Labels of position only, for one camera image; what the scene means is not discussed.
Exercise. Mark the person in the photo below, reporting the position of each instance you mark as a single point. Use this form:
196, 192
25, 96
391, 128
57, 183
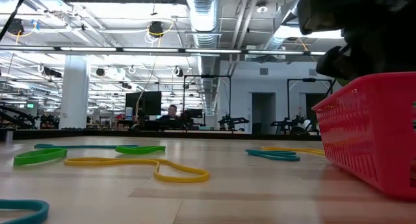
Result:
172, 112

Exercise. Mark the white pillar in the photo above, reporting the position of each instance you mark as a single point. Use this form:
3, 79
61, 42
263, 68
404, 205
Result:
74, 94

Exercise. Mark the yellow rubber band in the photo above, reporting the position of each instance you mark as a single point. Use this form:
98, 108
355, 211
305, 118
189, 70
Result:
97, 161
302, 150

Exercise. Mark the black frame stand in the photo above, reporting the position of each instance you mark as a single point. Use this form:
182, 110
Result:
308, 80
208, 76

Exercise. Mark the green exit sign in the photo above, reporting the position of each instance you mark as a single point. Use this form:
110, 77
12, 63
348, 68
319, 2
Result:
30, 105

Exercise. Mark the silver ventilation duct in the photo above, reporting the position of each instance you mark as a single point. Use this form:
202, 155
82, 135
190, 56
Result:
204, 22

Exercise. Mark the black monitor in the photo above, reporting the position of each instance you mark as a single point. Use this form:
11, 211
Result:
146, 104

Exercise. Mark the teal rubber band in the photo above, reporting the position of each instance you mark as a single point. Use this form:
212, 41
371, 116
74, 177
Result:
276, 156
81, 146
19, 204

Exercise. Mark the long LED light bar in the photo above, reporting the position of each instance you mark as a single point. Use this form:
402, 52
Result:
149, 50

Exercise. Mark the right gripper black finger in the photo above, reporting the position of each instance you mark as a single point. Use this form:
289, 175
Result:
333, 66
321, 6

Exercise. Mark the red plastic basket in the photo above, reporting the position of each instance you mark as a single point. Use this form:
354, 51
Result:
367, 126

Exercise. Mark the black background robot arm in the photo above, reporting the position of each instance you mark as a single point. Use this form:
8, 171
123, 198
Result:
234, 121
289, 124
16, 118

